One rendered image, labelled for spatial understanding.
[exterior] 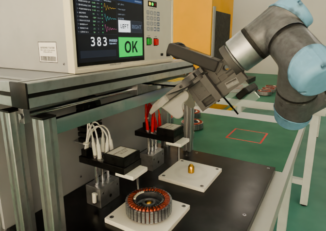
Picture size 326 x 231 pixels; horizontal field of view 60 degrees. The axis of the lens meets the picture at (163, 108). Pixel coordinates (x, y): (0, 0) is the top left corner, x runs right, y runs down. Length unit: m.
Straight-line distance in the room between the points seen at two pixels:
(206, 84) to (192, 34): 3.79
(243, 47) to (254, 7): 5.45
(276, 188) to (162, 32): 0.59
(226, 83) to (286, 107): 0.13
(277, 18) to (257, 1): 5.45
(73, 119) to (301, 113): 0.45
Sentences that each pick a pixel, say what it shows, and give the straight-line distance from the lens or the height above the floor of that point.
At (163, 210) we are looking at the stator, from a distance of 0.68.
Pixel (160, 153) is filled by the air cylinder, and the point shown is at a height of 0.81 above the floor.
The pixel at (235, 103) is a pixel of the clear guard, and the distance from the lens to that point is 0.75.
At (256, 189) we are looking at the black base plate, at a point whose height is 0.77.
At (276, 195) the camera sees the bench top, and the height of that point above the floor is 0.75.
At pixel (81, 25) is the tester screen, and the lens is 0.65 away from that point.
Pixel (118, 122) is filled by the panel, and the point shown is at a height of 0.92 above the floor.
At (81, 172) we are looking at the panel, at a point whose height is 0.81.
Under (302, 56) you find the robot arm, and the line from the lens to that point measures 0.51.
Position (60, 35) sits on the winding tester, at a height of 1.19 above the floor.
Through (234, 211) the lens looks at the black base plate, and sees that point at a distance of 0.77.
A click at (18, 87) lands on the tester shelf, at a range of 0.54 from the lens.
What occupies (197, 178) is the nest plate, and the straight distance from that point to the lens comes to 0.88.
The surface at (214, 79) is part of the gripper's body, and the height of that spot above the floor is 1.11.
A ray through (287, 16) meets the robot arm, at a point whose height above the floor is 1.23.
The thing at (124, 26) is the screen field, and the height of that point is 1.22.
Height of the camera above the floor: 1.19
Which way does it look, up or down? 14 degrees down
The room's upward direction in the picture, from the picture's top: straight up
